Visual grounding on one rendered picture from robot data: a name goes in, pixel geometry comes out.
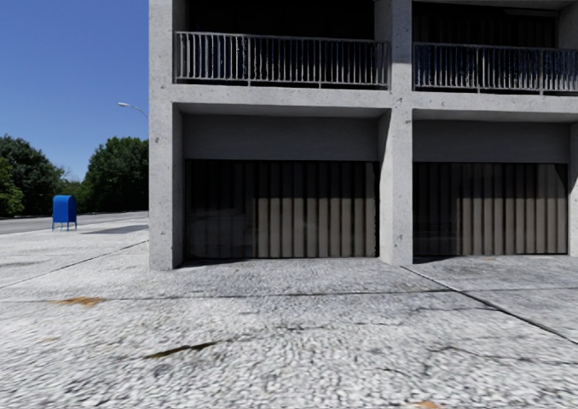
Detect pale concrete building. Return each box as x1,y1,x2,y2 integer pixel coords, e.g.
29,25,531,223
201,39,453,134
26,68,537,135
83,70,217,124
147,0,578,272

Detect grey street lamp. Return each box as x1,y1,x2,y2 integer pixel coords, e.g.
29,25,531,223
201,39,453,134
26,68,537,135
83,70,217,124
117,101,150,121

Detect blue letter box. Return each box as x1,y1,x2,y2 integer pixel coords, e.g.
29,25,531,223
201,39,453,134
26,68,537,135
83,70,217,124
51,194,78,232

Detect trees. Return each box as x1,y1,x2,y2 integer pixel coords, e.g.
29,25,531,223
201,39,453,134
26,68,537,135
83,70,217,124
0,130,150,221

